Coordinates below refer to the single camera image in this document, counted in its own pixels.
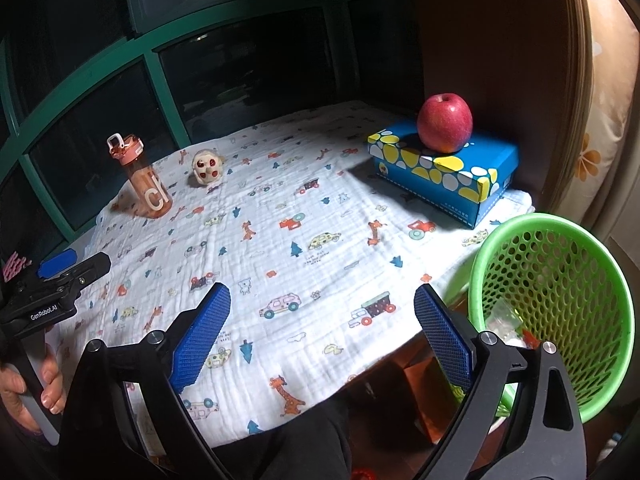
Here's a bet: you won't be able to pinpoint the floral cream curtain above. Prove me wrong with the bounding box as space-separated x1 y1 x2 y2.
565 0 640 261

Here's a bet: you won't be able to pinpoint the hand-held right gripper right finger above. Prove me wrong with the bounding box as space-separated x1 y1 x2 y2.
414 284 587 480

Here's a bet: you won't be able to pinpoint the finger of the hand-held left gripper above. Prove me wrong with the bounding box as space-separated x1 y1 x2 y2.
37 250 78 279
50 252 112 292

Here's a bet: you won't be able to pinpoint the orange paper bag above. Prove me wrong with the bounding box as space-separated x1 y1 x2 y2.
400 340 468 446

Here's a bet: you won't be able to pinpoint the green window frame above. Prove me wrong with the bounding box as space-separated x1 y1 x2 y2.
0 0 426 246

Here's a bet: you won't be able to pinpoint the orange water bottle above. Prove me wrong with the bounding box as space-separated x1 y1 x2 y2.
106 133 173 219

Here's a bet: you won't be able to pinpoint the green plastic basket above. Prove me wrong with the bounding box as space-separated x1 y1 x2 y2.
445 212 632 423

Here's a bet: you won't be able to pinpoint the pink patterned object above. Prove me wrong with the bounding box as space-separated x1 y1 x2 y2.
2 252 31 283

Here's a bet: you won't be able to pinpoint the red apple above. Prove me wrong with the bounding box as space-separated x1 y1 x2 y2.
417 92 474 155

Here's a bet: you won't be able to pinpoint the person's dark trousers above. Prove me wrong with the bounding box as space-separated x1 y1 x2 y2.
210 395 441 480

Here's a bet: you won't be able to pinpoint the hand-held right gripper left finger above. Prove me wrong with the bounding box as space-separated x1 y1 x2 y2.
57 281 232 480

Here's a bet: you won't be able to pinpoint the printed white blanket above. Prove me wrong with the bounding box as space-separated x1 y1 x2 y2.
50 100 536 448

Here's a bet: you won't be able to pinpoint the person's left hand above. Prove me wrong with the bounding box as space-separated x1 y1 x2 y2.
0 342 68 433

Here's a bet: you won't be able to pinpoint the brown wooden board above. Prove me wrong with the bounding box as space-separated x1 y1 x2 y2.
410 0 601 221

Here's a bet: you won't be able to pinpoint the blue spotted tissue box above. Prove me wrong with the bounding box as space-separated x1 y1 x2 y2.
367 128 519 229

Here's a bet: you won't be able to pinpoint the cream skull toy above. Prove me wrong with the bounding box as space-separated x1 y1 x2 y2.
191 147 224 187

